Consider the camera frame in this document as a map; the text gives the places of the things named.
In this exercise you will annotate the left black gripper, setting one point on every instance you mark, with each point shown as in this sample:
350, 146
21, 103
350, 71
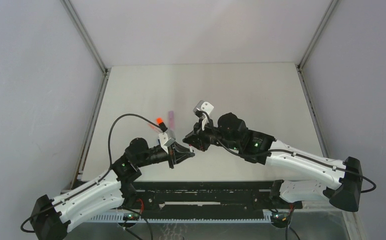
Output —
177, 157

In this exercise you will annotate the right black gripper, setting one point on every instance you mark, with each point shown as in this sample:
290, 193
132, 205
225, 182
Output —
196, 138

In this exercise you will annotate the pink marker pen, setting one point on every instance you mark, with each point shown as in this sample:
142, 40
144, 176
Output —
172, 123

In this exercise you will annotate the orange marker pen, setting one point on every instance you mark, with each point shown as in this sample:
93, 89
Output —
163, 127

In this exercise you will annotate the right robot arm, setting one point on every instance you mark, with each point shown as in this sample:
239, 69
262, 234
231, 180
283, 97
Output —
337, 181

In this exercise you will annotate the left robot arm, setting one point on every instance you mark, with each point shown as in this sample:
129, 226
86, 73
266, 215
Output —
53, 218

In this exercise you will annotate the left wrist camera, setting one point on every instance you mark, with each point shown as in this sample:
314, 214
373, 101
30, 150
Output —
166, 140

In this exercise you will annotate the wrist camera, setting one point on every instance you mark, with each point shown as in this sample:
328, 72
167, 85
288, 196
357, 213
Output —
166, 140
203, 111

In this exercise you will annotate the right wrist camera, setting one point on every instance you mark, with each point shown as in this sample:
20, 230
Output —
203, 111

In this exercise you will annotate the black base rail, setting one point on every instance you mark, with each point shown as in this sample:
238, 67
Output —
193, 199

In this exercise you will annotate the left aluminium frame post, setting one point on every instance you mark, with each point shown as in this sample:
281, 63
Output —
88, 42

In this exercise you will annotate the aluminium frame post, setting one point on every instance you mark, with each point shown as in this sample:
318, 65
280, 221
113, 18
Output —
308, 75
88, 42

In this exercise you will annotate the white slotted cable duct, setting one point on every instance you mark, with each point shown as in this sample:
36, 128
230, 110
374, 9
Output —
121, 217

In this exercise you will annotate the right aluminium frame post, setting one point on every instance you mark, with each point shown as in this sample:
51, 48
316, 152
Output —
308, 75

